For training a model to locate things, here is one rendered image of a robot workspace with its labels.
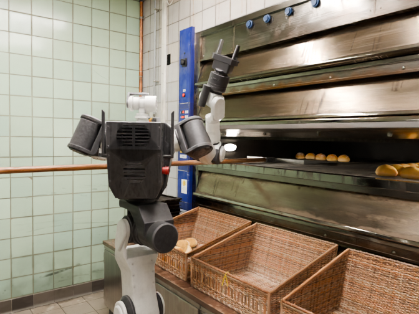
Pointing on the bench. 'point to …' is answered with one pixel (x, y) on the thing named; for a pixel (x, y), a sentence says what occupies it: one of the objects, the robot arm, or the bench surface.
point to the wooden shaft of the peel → (106, 166)
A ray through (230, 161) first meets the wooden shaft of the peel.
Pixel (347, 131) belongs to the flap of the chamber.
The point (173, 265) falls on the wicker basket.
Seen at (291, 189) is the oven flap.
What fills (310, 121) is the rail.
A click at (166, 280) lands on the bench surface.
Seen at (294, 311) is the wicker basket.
